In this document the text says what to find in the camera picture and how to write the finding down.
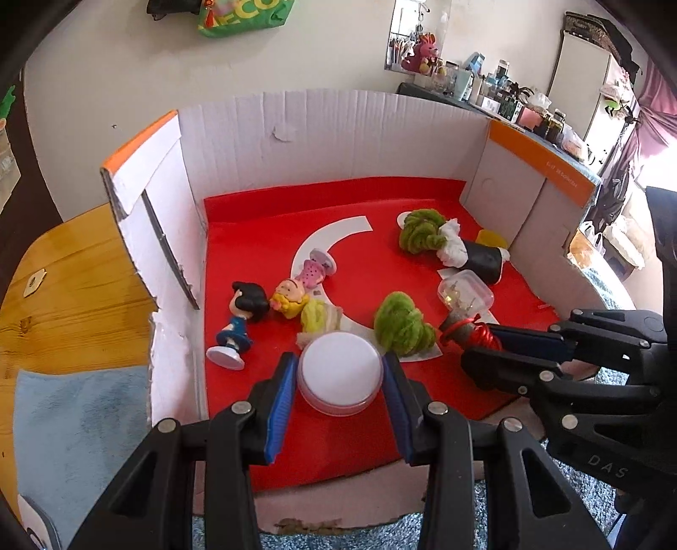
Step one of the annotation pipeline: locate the clutter of bottles and jars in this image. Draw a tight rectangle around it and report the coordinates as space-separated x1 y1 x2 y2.
431 52 601 162

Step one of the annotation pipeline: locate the light blue fluffy blanket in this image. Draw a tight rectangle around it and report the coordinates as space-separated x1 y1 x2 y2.
13 248 641 550

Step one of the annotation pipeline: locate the red paper liner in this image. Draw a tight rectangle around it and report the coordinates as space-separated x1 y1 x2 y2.
202 177 561 490

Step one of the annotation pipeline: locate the white bag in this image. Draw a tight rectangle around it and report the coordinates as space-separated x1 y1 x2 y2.
605 217 649 268

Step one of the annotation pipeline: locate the dark patterned bag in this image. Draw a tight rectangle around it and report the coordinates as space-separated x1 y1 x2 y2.
563 11 643 75

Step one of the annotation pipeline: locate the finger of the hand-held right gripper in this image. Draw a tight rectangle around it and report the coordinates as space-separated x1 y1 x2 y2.
461 350 657 429
489 311 664 371

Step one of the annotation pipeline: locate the white cabinet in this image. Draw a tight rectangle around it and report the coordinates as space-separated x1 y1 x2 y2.
547 34 614 143

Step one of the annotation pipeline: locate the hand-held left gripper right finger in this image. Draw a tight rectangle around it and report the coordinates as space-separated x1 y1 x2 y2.
381 352 617 550

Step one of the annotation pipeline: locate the black-haired doll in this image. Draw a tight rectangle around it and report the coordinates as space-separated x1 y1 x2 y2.
206 282 270 371

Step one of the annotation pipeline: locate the clear plastic box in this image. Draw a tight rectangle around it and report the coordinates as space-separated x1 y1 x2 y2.
438 269 495 313

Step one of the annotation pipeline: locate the black roll with white paper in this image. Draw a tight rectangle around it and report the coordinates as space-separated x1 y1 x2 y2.
436 219 509 283

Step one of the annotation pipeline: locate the pink dragon plush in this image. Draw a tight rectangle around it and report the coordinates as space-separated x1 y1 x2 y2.
401 33 442 75

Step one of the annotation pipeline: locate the green yarn ball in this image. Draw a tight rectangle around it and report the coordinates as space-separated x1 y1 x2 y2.
373 293 437 352
398 209 450 255

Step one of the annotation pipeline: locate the black hanging item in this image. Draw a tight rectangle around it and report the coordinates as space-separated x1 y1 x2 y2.
146 0 204 17

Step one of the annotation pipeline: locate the roll with red ribbon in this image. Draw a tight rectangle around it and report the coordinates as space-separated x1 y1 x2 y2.
439 309 503 352

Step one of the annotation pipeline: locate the blonde doll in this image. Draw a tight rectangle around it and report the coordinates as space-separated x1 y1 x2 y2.
270 248 339 318

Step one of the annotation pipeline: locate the wall mirror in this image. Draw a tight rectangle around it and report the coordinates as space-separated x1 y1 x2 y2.
383 0 453 72

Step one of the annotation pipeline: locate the green shopping bag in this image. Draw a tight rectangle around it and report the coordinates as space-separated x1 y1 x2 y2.
197 0 296 39

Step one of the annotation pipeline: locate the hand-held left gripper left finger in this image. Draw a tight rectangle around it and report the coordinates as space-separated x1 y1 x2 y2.
62 352 298 550

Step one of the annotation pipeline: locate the dark brown door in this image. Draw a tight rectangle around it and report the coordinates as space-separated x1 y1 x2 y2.
0 69 61 228

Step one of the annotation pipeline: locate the white electronic device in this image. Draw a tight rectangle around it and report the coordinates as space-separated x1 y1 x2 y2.
16 494 61 550

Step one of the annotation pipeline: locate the orange cardboard box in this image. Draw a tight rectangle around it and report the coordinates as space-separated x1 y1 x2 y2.
100 89 604 535

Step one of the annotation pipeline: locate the white round container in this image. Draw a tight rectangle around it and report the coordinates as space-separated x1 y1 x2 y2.
296 332 384 416

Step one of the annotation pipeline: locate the green hanging toy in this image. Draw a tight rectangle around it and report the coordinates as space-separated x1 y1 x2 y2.
600 85 638 120

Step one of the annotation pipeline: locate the purple curtain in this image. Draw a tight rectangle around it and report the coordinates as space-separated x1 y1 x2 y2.
587 63 677 223

